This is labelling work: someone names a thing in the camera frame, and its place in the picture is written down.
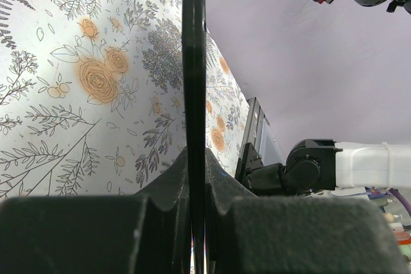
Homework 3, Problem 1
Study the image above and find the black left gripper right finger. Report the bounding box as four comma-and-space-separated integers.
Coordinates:
205, 150, 410, 273

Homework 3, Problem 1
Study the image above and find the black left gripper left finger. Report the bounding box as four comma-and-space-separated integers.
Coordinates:
1, 151, 191, 273

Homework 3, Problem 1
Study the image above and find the black framed whiteboard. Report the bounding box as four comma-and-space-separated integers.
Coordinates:
182, 0, 206, 273

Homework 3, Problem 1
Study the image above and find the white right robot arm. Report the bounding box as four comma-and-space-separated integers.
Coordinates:
237, 0, 410, 196

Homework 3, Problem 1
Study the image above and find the floral patterned table mat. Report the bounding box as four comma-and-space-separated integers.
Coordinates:
0, 0, 251, 201

